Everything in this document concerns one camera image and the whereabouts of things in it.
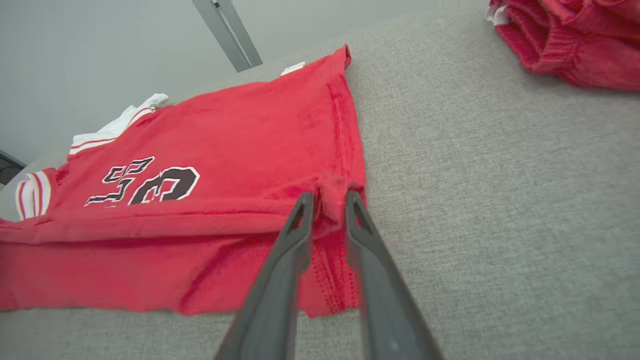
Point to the grey partition post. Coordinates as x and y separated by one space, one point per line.
230 35

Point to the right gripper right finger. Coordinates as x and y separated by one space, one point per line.
385 300

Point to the red shorts white trim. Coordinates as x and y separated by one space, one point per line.
575 45

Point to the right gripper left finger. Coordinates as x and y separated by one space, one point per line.
277 290

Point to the red jersey shirt striped sleeves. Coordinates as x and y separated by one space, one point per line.
225 150

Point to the dark grey wall base rail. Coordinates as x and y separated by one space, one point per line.
10 167

